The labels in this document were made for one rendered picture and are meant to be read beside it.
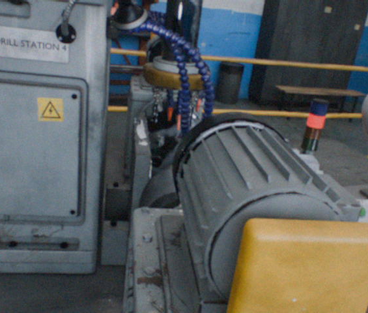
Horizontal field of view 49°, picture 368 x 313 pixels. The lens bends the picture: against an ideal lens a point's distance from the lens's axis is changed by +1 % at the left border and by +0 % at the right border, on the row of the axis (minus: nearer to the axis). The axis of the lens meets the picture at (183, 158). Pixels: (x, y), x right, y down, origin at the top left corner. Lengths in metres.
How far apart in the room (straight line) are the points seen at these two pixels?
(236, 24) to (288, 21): 0.79
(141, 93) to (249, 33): 5.30
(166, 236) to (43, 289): 0.54
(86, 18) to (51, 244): 0.57
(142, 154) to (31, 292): 0.43
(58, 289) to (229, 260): 0.73
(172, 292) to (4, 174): 0.59
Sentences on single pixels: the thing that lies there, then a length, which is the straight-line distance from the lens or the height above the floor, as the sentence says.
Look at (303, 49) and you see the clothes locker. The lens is 6.68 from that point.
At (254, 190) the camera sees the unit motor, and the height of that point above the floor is 1.35.
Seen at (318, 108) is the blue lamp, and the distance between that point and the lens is 1.55.
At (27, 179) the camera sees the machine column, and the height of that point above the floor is 1.08.
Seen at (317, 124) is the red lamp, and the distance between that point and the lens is 1.56.
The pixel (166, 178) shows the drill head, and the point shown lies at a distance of 0.89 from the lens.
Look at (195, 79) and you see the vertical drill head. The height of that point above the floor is 1.33.
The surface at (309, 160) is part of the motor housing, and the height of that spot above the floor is 1.10.
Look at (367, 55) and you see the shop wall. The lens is 8.15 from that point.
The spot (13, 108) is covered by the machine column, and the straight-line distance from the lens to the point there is 0.95.
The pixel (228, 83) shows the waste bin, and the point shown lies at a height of 0.32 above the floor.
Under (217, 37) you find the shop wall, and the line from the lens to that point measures 6.54.
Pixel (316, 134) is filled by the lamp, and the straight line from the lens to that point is 1.58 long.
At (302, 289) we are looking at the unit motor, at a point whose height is 1.29.
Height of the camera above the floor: 1.52
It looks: 22 degrees down
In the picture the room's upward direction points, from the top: 7 degrees clockwise
